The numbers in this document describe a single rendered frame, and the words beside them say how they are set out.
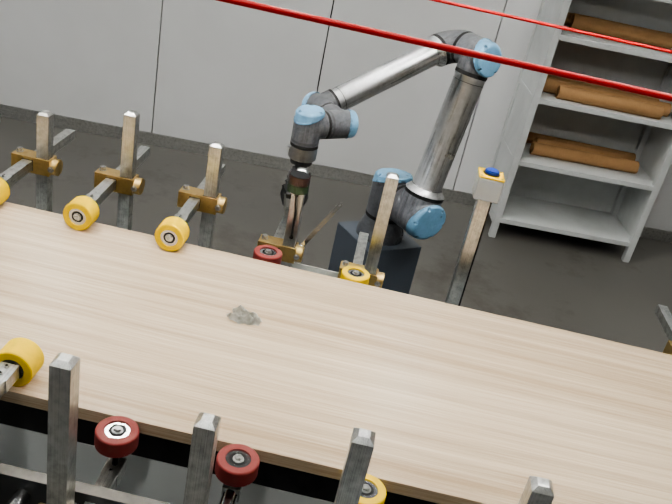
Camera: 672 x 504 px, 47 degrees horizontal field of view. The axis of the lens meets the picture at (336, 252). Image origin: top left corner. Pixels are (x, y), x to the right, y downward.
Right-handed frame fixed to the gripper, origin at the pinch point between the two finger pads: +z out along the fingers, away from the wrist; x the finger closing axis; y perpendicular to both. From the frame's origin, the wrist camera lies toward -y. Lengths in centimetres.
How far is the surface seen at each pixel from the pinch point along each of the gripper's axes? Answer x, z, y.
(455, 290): -55, -3, -29
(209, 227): 19.8, -5.4, -29.5
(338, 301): -22, -9, -58
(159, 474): 4, 3, -117
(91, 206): 47, -15, -51
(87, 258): 42, -9, -66
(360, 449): -31, -34, -138
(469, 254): -55, -16, -29
